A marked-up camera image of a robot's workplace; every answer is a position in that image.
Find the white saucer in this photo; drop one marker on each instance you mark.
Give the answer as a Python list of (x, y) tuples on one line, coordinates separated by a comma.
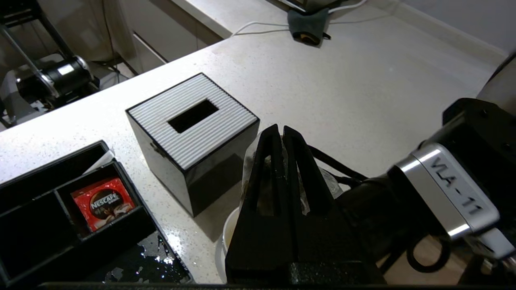
[(221, 262)]

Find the grey-blue cloth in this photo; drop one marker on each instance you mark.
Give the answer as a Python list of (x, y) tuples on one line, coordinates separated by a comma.
[(308, 26)]

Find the black tissue box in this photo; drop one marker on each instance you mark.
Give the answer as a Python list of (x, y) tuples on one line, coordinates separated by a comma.
[(193, 121)]

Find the black cup white inside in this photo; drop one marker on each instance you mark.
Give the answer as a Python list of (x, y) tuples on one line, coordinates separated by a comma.
[(231, 229)]

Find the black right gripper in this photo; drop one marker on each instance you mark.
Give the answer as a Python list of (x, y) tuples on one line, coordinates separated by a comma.
[(387, 217)]

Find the red sachet packet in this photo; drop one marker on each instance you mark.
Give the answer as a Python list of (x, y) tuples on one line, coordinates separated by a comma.
[(102, 203)]

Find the white sachet packet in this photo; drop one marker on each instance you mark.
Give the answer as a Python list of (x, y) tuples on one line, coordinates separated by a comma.
[(98, 161)]

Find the black serving tray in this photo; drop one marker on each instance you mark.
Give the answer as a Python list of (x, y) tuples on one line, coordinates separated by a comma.
[(153, 262)]

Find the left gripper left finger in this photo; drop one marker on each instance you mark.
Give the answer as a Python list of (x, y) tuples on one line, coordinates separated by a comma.
[(262, 241)]

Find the black compartment organizer box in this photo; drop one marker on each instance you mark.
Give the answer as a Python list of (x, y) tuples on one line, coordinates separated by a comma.
[(36, 233)]

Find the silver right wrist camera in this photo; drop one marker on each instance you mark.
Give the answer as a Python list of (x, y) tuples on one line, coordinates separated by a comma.
[(447, 189)]

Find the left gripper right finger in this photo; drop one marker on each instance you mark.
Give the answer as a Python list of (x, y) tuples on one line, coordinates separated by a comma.
[(326, 241)]

